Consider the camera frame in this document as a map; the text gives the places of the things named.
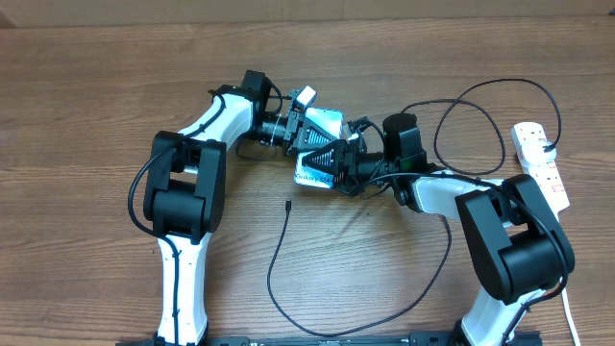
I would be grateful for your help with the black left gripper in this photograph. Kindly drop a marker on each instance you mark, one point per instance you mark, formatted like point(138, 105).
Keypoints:
point(296, 121)

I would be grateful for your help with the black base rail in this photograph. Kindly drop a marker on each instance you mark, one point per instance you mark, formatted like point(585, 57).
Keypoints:
point(412, 339)

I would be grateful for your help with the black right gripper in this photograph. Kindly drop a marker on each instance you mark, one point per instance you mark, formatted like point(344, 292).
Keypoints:
point(339, 149)

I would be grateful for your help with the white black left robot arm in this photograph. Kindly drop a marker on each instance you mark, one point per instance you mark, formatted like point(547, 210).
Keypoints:
point(185, 186)

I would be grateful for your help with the white power strip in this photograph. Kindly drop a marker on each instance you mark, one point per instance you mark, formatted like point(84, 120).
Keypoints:
point(547, 176)

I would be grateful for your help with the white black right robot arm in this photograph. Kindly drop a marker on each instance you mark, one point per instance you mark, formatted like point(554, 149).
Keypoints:
point(518, 249)

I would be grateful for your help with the white charger plug adapter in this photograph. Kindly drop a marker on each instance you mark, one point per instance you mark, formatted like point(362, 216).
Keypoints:
point(535, 153)

